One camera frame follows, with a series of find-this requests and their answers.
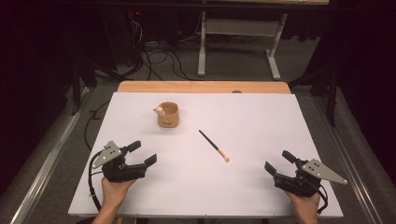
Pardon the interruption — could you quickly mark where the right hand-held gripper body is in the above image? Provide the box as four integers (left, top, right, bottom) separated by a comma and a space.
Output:
274, 158, 348, 199

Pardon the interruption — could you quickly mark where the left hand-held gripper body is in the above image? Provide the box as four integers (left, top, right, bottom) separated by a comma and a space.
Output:
92, 140, 148, 184

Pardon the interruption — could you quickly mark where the person's right hand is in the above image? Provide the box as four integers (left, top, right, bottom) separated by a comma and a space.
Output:
284, 189, 321, 216

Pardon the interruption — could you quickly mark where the person's left hand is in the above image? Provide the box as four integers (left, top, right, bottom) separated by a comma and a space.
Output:
101, 176, 137, 208

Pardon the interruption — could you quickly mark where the tan cup with animal figure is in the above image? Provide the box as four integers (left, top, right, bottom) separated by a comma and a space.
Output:
153, 101, 180, 129

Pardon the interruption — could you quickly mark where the white board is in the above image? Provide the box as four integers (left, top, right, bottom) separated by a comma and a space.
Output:
67, 91, 344, 218

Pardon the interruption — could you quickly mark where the black stand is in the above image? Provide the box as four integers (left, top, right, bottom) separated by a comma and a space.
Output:
289, 66, 339, 128
69, 59, 94, 117

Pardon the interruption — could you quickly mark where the wooden table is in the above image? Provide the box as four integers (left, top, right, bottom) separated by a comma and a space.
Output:
117, 80, 292, 94

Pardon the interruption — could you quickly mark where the black computer case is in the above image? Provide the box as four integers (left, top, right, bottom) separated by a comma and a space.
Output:
102, 8, 148, 70

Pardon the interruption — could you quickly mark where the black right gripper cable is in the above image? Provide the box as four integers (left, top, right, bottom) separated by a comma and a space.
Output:
311, 183, 329, 215

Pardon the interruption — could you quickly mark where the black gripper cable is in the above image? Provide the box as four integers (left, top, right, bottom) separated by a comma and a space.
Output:
311, 183, 329, 215
88, 151, 106, 213

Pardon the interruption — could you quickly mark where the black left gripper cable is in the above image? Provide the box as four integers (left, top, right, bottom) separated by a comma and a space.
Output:
88, 151, 106, 213

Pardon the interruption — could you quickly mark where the black floor cable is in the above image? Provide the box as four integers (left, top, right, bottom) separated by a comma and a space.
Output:
83, 99, 111, 152

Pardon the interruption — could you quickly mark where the metal floor rail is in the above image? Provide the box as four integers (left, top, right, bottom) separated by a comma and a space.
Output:
311, 92, 387, 224
8, 87, 92, 224

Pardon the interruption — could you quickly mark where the tangle of floor cables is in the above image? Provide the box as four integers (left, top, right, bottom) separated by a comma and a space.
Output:
130, 18, 200, 82

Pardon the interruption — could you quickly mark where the white metal table frame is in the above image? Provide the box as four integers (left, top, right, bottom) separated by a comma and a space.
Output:
197, 0, 331, 81

